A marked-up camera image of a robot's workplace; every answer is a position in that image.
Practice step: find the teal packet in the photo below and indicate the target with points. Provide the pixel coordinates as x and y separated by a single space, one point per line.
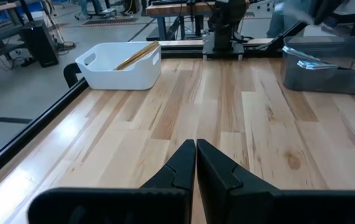
316 64

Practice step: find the black diagonal frame brace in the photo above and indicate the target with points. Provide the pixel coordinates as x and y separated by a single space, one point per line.
289 37

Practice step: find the pale patterned cutlery piece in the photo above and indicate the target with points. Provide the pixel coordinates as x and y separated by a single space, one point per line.
299 53

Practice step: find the black table frame rail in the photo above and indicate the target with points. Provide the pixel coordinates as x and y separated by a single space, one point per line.
180 51
25 137

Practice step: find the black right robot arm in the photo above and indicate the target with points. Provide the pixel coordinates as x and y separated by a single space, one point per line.
224 37

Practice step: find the person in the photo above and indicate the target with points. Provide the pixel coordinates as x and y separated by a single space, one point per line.
277 25

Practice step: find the white plastic bin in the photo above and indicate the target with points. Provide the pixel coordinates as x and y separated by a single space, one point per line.
124 81

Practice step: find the wood topped workbench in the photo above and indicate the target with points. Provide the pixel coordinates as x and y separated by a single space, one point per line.
171 8

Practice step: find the grey translucent plastic bin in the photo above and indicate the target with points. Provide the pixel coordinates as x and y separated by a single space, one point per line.
320 82

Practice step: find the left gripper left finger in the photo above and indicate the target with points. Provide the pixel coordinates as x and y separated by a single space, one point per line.
165 202

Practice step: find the black tower box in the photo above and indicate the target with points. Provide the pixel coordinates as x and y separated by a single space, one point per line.
40 43

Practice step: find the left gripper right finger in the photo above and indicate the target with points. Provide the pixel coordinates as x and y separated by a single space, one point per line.
243 202

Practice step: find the black floor mat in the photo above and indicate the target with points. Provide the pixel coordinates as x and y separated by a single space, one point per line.
109 22

